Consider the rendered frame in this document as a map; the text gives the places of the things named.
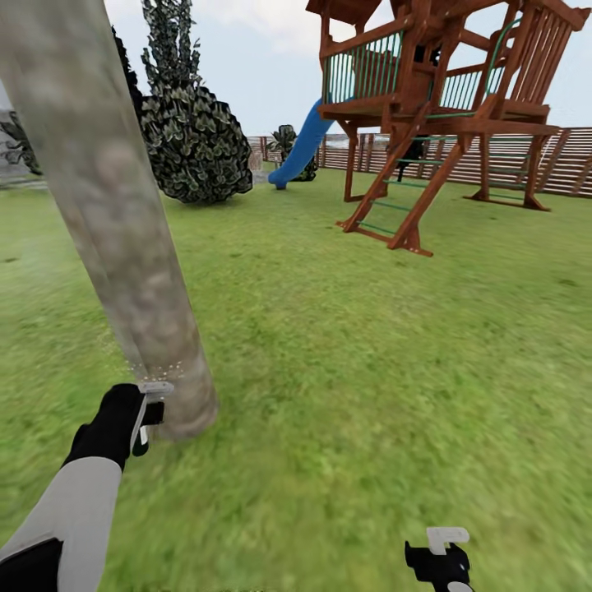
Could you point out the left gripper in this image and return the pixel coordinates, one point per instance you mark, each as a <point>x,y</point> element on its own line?
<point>154,413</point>

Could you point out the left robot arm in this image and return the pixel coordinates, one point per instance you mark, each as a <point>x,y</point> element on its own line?
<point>61,546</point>

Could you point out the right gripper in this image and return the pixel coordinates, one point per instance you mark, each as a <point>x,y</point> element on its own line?
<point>426,564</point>

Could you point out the pesticide atomizer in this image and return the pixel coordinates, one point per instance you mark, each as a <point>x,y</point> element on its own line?
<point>142,442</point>

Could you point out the garden chair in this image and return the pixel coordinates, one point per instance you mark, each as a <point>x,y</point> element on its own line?
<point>255,161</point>

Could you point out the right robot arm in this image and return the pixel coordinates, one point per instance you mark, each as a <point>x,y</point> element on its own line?
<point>445,568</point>

